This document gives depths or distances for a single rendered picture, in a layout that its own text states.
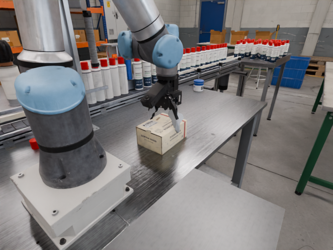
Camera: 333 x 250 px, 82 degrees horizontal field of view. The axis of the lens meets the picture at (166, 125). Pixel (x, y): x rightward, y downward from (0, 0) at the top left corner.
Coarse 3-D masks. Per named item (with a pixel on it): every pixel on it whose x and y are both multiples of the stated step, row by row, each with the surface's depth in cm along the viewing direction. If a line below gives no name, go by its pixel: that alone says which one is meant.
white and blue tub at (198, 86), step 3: (195, 81) 131; (198, 81) 130; (201, 81) 130; (195, 84) 132; (198, 84) 131; (201, 84) 131; (195, 87) 133; (198, 87) 132; (201, 87) 132; (195, 90) 133; (198, 90) 133; (201, 90) 133
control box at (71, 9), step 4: (68, 0) 64; (72, 0) 64; (76, 0) 64; (80, 0) 65; (84, 0) 75; (68, 4) 64; (72, 4) 64; (76, 4) 64; (80, 4) 65; (84, 4) 74; (72, 8) 65; (76, 8) 65; (80, 8) 66; (84, 8) 72
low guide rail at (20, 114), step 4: (20, 112) 80; (4, 116) 76; (8, 116) 76; (12, 116) 77; (16, 116) 78; (20, 116) 79; (24, 116) 81; (0, 120) 75; (4, 120) 76; (8, 120) 77
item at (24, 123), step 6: (132, 90) 119; (144, 90) 119; (120, 96) 108; (102, 102) 100; (24, 120) 81; (0, 126) 76; (6, 126) 76; (12, 126) 76; (18, 126) 76; (24, 126) 76; (0, 132) 71; (6, 132) 72
